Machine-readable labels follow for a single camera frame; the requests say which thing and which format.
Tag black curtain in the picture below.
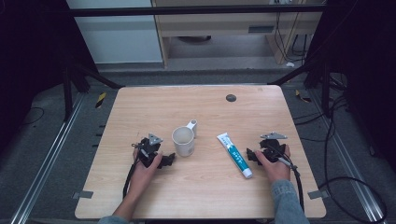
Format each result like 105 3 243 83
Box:
305 0 396 174
0 0 98 152

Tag black metal frame bar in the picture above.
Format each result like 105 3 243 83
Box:
65 4 327 19

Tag white cup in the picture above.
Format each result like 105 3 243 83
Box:
171 119 199 158

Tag white and teal toothpaste tube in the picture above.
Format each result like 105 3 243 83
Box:
216 132 254 180

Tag person's left hand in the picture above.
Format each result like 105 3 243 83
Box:
128 148 163 196

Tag yellow and black tape strip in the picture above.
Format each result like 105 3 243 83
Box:
294 89 313 104
94 91 107 109

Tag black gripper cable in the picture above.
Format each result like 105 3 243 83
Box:
122 154 140 200
277 156 305 213

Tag black metal stand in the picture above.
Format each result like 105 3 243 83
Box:
268 58 333 119
61 58 125 123

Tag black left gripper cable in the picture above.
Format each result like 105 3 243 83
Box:
122 154 140 200

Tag light wooden desk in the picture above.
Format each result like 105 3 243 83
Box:
151 0 325 68

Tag person's right hand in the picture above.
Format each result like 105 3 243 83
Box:
254 144 292 185

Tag black cables under desk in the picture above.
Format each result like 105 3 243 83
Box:
273 11 313 63

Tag black floor cable loop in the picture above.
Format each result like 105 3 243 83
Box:
292 92 389 224

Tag thin black floor cable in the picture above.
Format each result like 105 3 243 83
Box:
18 106 46 129

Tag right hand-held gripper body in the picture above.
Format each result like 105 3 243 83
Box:
258 132 289 164

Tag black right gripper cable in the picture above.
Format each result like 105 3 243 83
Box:
277 156 305 213

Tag aluminium floor rail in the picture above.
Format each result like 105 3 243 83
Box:
307 89 388 224
9 92 86 224

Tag grey metal table bracket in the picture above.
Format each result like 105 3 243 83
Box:
71 189 94 201
306 189 332 201

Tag white cabinet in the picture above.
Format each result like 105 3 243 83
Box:
65 0 163 65

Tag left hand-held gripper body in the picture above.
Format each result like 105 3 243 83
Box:
132 133 164 169

